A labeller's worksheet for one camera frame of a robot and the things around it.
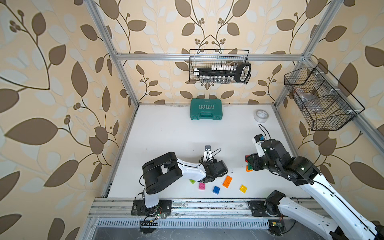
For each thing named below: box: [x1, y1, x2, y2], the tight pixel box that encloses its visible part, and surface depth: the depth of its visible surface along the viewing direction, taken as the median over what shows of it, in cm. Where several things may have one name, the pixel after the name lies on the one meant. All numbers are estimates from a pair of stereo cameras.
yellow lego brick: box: [239, 184, 248, 194], surface depth 82 cm
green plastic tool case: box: [190, 98, 223, 121], surface depth 114 cm
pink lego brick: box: [198, 182, 206, 190], surface depth 82 cm
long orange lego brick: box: [222, 175, 233, 189], surface depth 84 cm
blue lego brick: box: [212, 185, 221, 195], surface depth 81 cm
